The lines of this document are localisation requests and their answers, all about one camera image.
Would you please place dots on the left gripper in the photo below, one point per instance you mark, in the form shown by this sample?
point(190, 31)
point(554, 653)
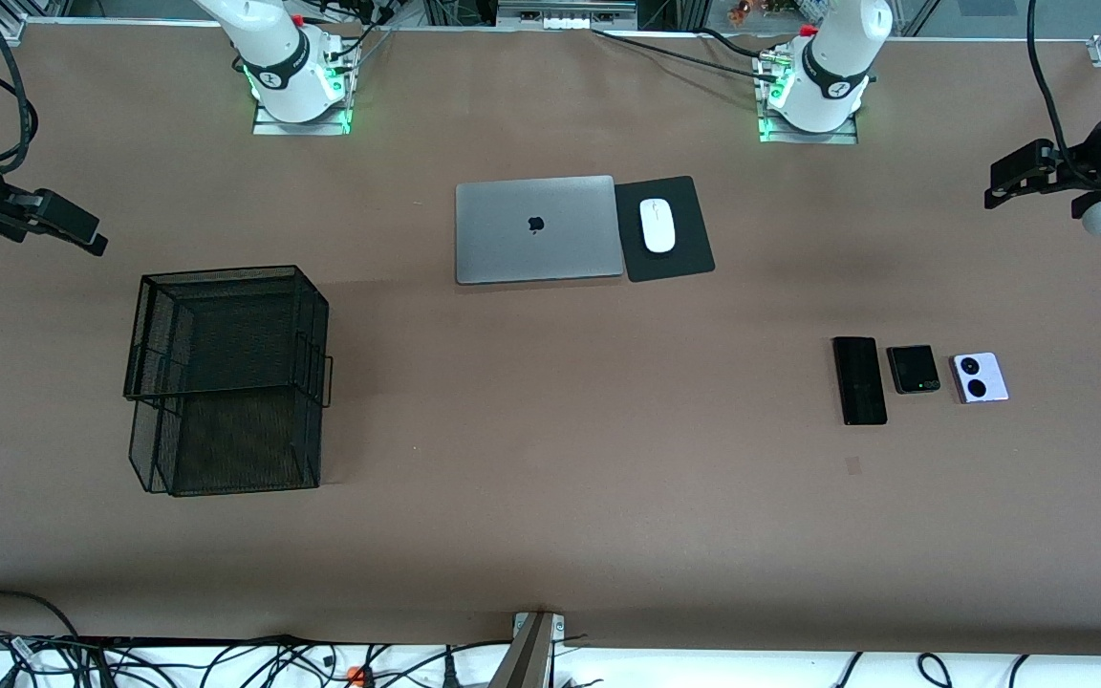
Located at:
point(1078, 162)

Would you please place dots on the lavender phone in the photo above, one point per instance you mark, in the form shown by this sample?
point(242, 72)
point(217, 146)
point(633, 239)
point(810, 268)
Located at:
point(981, 377)

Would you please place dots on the square black phone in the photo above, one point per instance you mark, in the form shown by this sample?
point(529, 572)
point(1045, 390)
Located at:
point(914, 370)

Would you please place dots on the tall black smartphone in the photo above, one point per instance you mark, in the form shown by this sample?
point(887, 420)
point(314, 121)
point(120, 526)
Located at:
point(859, 382)

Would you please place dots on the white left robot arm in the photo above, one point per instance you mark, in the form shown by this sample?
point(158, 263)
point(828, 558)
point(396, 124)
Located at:
point(828, 76)

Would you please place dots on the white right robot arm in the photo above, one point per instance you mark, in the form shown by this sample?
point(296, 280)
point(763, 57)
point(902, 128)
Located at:
point(283, 67)

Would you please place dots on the black mouse pad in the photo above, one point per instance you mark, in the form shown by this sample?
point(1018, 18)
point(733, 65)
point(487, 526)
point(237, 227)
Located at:
point(689, 229)

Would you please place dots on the white computer mouse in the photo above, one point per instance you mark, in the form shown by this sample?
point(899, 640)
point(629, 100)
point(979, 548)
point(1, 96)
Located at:
point(658, 225)

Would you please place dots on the silver closed laptop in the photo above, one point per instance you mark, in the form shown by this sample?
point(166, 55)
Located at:
point(512, 239)

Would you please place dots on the grey power strip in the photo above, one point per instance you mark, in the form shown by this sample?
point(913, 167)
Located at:
point(570, 21)

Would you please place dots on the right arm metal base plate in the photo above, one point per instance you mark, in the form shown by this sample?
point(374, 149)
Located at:
point(273, 127)

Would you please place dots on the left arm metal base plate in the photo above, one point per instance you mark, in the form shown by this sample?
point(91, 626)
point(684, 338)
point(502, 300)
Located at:
point(780, 137)

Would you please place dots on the grey aluminium camera post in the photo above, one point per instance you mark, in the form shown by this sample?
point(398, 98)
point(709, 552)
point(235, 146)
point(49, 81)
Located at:
point(512, 659)

